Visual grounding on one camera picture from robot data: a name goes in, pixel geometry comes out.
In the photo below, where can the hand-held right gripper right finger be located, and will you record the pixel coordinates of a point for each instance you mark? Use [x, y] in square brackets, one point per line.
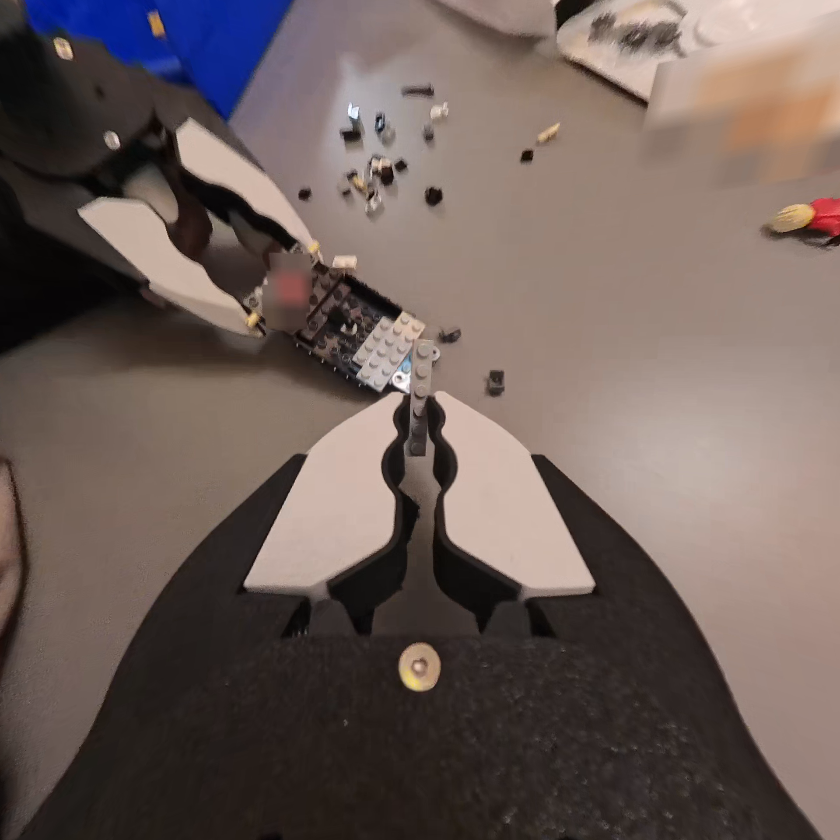
[518, 525]

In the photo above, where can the long grey brick plate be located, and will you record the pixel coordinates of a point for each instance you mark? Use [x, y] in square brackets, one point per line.
[420, 400]

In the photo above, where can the blue plastic storage bin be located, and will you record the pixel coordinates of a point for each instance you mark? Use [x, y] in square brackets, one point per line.
[210, 46]

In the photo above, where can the beige sweatshirt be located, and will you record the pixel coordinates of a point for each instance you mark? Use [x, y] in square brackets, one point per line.
[10, 558]

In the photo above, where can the small dark clip piece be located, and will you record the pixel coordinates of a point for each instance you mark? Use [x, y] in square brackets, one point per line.
[449, 335]
[496, 382]

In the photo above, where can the yellow brick piece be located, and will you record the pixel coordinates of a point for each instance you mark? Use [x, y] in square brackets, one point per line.
[155, 23]

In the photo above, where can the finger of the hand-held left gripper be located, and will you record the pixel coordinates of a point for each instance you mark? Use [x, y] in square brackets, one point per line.
[243, 177]
[144, 243]

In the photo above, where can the black brick car chassis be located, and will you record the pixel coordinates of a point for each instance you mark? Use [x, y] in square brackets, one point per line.
[341, 308]

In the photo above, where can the tan pin brick piece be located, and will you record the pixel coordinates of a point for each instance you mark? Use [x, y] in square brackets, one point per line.
[548, 133]

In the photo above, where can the small white brick plate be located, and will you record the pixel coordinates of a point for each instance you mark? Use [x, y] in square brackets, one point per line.
[344, 262]

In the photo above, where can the pile of small brick pieces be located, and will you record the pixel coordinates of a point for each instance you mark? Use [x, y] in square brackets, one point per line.
[384, 170]

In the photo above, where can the clear bag of dark parts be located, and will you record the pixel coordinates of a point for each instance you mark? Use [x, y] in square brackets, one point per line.
[636, 33]

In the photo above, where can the white wooden book stand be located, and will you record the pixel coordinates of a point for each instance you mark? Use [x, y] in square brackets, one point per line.
[610, 59]

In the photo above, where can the person's left hand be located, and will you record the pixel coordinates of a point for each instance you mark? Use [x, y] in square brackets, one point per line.
[190, 229]

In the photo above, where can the white printed paper bag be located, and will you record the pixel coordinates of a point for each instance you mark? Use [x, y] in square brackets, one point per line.
[499, 13]

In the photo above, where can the black clip brick piece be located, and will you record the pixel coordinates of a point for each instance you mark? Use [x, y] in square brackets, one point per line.
[433, 195]

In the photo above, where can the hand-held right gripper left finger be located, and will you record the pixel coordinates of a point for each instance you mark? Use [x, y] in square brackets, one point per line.
[328, 525]

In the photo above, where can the grey desk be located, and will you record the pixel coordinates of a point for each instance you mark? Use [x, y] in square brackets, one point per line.
[590, 328]

